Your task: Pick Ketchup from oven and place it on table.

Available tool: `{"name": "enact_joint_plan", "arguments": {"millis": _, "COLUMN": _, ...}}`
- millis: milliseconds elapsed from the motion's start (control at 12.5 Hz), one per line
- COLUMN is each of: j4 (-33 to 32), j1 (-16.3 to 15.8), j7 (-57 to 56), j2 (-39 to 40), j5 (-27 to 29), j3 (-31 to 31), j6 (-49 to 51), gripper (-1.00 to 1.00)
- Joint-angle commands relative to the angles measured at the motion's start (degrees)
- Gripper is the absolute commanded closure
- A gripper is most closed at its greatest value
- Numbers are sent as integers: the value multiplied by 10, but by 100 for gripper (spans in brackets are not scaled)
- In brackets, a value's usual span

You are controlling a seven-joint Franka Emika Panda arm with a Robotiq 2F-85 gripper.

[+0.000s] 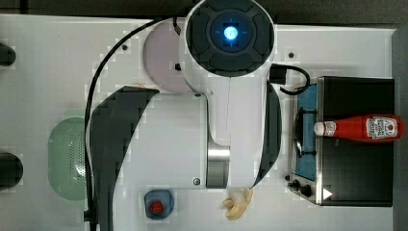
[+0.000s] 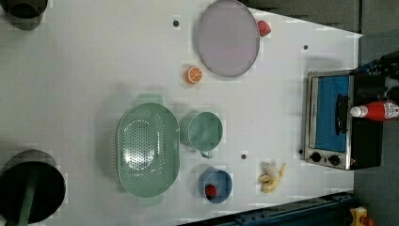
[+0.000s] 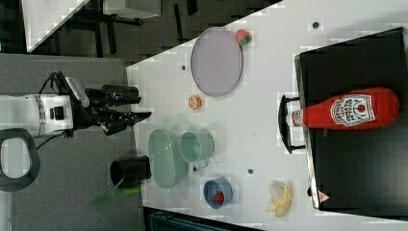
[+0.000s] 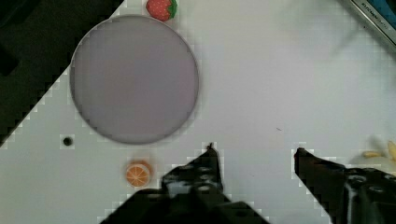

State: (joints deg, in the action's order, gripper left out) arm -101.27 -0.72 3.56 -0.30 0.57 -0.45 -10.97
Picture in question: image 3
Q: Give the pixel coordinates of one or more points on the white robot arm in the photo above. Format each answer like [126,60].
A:
[52,114]

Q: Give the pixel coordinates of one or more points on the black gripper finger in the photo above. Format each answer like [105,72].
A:
[113,95]
[118,122]

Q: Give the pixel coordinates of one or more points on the toy orange slice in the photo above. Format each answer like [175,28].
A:
[195,102]

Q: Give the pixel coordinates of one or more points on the green spatula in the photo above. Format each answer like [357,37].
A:
[110,194]

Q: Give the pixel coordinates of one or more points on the grey round plate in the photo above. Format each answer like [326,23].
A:
[216,62]

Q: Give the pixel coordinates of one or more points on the dark blue metal frame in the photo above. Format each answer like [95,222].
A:
[160,220]

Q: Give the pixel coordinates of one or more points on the green oval colander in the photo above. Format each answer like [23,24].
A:
[169,167]

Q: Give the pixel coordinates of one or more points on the black toaster oven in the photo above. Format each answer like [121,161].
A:
[358,172]

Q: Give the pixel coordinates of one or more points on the black utensil cup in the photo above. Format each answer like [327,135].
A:
[130,172]

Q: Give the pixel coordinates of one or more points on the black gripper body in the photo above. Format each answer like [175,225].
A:
[94,114]

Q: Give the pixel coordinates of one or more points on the red plush ketchup bottle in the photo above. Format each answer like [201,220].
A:
[356,110]

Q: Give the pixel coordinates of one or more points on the toy strawberry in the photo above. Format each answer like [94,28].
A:
[243,37]

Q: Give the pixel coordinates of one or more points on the blue bowl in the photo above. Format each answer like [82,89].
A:
[211,187]

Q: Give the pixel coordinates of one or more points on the small red toy berry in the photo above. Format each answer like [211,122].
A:
[219,198]

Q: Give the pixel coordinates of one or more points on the toy peeled banana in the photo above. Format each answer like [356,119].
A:
[280,199]

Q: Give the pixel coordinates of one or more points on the green mug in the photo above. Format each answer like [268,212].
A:
[196,148]

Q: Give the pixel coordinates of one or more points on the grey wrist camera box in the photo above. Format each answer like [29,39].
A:
[78,91]

